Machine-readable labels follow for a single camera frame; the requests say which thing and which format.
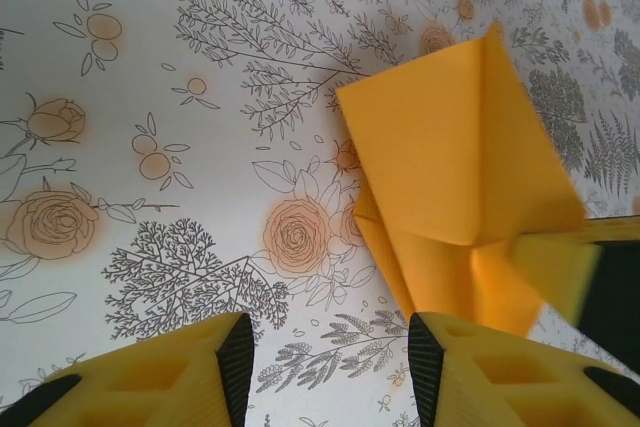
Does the floral table cover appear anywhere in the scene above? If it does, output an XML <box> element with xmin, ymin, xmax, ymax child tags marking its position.
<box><xmin>0</xmin><ymin>0</ymin><xmax>640</xmax><ymax>427</ymax></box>

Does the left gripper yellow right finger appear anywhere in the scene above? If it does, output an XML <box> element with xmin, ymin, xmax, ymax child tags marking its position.
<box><xmin>406</xmin><ymin>310</ymin><xmax>640</xmax><ymax>427</ymax></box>

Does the orange square paper sheet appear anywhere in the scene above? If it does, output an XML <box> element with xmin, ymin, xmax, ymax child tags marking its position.
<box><xmin>333</xmin><ymin>19</ymin><xmax>587</xmax><ymax>341</ymax></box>

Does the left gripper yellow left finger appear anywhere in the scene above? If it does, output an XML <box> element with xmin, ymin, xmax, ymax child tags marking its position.
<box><xmin>0</xmin><ymin>311</ymin><xmax>257</xmax><ymax>427</ymax></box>

